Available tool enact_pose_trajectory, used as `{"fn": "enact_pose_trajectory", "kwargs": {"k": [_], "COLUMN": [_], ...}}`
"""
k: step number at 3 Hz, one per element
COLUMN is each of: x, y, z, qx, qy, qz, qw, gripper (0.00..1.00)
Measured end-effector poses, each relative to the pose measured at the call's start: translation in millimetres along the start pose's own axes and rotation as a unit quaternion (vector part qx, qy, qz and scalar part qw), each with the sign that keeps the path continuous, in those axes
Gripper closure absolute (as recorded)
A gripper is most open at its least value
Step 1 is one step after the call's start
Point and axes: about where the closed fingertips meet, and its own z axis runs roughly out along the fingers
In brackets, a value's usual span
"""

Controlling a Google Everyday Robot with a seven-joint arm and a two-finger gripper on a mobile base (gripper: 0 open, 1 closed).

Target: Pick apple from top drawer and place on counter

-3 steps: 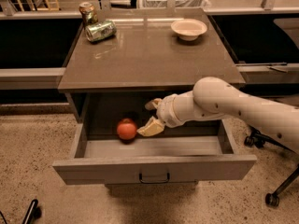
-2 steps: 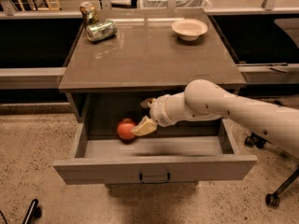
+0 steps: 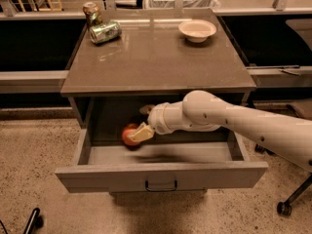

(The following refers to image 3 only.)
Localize white bowl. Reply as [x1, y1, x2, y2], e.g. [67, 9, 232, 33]
[178, 19, 216, 43]

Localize black office chair base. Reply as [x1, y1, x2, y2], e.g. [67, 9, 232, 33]
[254, 144, 312, 216]

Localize grey cabinet counter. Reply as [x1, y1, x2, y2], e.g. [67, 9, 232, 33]
[61, 9, 255, 124]

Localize open grey top drawer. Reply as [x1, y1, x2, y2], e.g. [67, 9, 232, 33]
[56, 129, 268, 193]

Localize upright green soda can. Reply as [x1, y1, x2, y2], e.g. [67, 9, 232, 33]
[83, 2, 102, 27]

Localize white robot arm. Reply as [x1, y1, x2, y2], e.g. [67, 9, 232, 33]
[127, 91, 312, 172]

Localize black drawer handle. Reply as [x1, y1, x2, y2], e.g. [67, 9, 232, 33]
[144, 180, 178, 192]

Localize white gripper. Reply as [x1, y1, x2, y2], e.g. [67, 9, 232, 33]
[129, 103, 171, 142]

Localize white wire basket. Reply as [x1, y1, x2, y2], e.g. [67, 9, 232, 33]
[143, 0, 220, 10]

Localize red apple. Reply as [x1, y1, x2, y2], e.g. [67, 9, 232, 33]
[122, 123, 138, 146]

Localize black chair leg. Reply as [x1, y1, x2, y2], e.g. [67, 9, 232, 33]
[23, 208, 44, 234]

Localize lying green soda can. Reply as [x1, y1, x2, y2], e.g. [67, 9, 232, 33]
[89, 21, 122, 44]

